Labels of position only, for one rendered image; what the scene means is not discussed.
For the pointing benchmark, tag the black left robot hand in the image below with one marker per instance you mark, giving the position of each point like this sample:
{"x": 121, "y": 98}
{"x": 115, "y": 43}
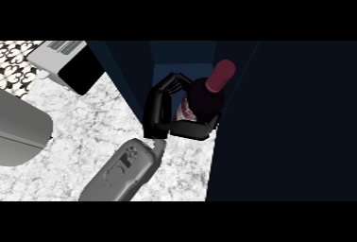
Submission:
{"x": 155, "y": 119}

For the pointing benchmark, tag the dark wine bottle red cap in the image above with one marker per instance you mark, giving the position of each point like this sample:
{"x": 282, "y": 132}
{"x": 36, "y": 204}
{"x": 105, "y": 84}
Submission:
{"x": 207, "y": 97}

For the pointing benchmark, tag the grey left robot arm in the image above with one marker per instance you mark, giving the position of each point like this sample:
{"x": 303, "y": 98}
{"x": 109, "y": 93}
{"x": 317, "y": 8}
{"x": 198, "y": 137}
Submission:
{"x": 123, "y": 170}

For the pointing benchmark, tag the dark blue cabinet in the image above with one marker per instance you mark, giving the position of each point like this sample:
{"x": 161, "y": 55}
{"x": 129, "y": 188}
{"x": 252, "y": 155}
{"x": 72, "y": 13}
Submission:
{"x": 134, "y": 66}

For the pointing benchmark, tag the dark blue cabinet door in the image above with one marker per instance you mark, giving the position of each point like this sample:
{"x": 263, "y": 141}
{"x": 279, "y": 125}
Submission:
{"x": 288, "y": 126}

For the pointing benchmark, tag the white appliance with black front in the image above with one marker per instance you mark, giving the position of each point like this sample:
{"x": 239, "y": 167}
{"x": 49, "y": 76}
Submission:
{"x": 61, "y": 64}

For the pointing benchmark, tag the grey rounded appliance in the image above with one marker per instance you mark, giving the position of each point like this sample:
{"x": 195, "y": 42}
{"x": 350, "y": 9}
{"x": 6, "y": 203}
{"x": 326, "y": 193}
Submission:
{"x": 21, "y": 132}

